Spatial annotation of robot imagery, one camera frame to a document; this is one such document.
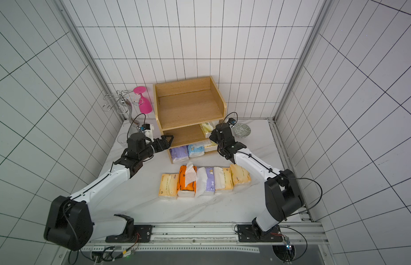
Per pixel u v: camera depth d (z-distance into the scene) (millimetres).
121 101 914
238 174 873
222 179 854
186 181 812
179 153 923
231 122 759
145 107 1053
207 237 727
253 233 716
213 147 976
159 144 727
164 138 742
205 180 830
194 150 949
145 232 727
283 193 440
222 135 644
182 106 835
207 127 874
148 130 738
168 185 829
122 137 1010
